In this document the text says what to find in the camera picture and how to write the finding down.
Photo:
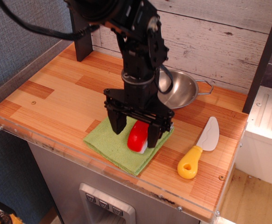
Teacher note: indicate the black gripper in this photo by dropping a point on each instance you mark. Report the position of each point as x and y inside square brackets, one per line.
[139, 101]

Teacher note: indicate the red and white toy sushi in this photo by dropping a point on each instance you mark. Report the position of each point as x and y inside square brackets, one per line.
[137, 139]

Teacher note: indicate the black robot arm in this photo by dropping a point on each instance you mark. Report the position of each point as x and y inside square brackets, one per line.
[137, 26]

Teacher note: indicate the green folded towel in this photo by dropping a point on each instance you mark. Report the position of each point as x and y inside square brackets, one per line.
[115, 149]

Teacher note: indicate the grey toy fridge cabinet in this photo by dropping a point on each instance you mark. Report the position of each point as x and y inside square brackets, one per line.
[63, 177]

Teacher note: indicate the silver dispenser button panel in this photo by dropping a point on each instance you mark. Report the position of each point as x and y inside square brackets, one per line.
[102, 208]

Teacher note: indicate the white toy sink unit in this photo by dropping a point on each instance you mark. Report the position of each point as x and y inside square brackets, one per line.
[254, 155]

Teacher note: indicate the stainless steel bowl with handles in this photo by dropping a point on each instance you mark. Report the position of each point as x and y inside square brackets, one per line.
[181, 90]

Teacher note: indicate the yellow handled toy knife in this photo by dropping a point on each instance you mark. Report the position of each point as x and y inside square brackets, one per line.
[188, 165]

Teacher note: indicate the dark left shelf post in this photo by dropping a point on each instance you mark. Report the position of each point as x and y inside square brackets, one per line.
[83, 46]

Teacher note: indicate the dark shelf post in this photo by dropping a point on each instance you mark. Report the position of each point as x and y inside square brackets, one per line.
[83, 46]
[257, 80]

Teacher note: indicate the dark right shelf post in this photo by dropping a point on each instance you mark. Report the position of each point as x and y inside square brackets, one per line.
[257, 80]

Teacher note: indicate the clear acrylic guard rail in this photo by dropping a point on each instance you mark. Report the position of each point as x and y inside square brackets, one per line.
[197, 197]

